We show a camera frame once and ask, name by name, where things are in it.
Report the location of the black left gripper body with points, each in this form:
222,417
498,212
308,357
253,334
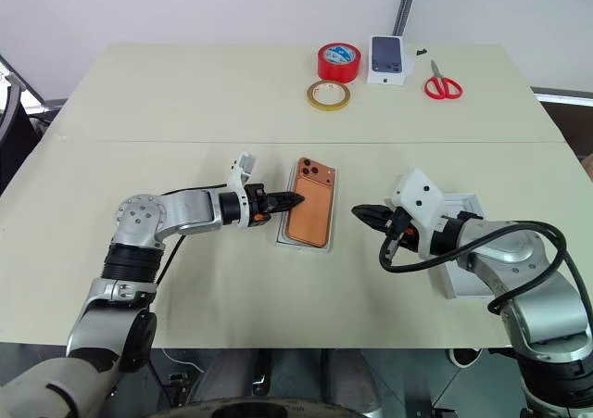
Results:
256,205

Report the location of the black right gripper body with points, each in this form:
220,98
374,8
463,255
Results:
402,230

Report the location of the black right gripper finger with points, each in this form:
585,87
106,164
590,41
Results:
376,224
370,211

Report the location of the orange smartphone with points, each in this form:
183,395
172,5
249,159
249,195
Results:
311,205

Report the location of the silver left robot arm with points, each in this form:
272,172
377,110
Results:
139,219

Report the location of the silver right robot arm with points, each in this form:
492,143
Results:
546,307

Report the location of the white phone box base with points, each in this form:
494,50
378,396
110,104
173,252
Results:
281,237

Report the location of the white phone box lid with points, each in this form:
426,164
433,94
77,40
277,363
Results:
463,279

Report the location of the white box with phone print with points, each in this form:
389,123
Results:
387,59

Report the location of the yellow tape roll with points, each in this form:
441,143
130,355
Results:
309,94

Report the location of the red tape roll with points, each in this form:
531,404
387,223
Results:
339,68

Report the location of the white rounded floor object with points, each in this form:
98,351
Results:
464,358

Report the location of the grey robot lower body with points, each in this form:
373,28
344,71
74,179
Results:
296,371

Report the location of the small black clip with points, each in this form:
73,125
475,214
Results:
421,52

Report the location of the dark wooden side furniture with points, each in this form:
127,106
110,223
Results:
572,126

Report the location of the black office chair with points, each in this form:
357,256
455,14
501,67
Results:
14,130

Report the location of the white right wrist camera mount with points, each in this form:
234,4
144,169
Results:
419,195

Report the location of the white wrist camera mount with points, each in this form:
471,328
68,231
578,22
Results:
241,168
419,195

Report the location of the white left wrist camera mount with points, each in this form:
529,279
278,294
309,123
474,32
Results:
241,168

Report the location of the grey metal wall rail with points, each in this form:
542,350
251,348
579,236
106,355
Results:
406,3

